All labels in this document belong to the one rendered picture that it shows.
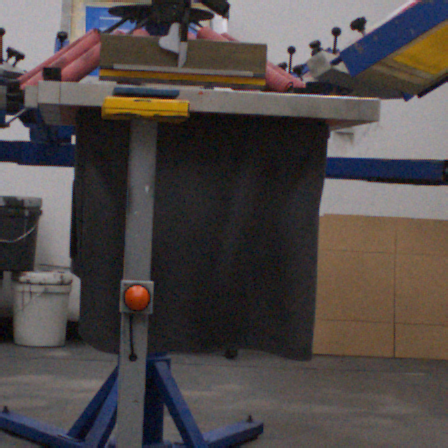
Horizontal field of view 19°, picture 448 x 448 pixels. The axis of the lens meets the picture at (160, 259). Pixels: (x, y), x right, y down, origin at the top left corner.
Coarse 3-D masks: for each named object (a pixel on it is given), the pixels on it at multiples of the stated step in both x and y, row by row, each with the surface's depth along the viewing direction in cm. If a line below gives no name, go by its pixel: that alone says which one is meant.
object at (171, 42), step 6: (174, 24) 280; (180, 24) 280; (174, 30) 280; (180, 30) 279; (168, 36) 279; (174, 36) 280; (180, 36) 279; (162, 42) 279; (168, 42) 279; (174, 42) 279; (180, 42) 279; (168, 48) 279; (174, 48) 279; (180, 48) 279; (186, 48) 279; (180, 54) 279; (180, 60) 280; (180, 66) 280
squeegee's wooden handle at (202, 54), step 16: (112, 48) 280; (128, 48) 281; (144, 48) 281; (160, 48) 281; (192, 48) 281; (208, 48) 282; (224, 48) 282; (240, 48) 282; (256, 48) 282; (112, 64) 281; (128, 64) 281; (144, 64) 281; (160, 64) 281; (176, 64) 281; (192, 64) 282; (208, 64) 282; (224, 64) 282; (240, 64) 282; (256, 64) 282
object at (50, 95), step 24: (48, 96) 222; (72, 96) 222; (96, 96) 222; (192, 96) 223; (216, 96) 224; (240, 96) 224; (264, 96) 224; (288, 96) 224; (312, 96) 225; (48, 120) 280; (360, 120) 226
